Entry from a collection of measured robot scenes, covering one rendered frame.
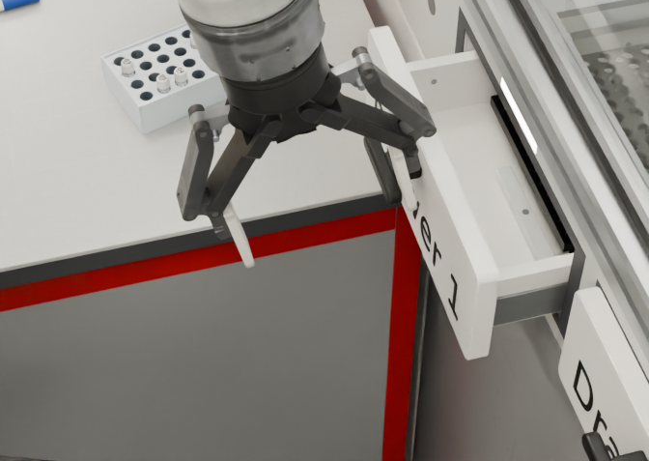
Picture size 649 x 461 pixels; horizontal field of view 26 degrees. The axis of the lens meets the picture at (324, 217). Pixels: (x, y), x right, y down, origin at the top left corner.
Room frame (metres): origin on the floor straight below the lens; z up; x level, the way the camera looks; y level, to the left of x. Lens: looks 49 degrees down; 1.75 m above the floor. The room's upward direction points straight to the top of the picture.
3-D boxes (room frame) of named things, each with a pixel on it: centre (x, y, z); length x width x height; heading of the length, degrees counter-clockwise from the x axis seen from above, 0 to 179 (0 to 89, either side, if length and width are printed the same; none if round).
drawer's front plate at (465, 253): (0.78, -0.08, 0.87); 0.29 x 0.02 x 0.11; 15
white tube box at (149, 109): (1.02, 0.15, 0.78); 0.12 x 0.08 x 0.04; 122
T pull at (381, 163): (0.78, -0.06, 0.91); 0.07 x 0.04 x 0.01; 15
